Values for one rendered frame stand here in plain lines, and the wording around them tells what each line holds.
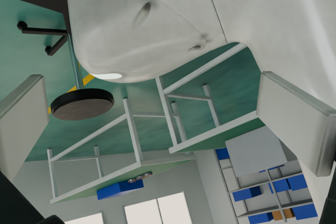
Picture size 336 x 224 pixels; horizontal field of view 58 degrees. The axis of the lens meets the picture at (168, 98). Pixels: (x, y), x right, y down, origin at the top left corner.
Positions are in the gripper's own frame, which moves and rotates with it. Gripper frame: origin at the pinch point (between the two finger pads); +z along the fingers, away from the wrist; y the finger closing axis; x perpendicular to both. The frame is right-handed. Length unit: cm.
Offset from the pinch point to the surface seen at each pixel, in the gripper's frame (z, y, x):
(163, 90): 253, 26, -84
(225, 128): 188, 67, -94
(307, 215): 379, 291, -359
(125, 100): 287, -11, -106
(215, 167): 588, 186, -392
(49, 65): 209, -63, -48
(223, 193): 550, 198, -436
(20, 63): 199, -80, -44
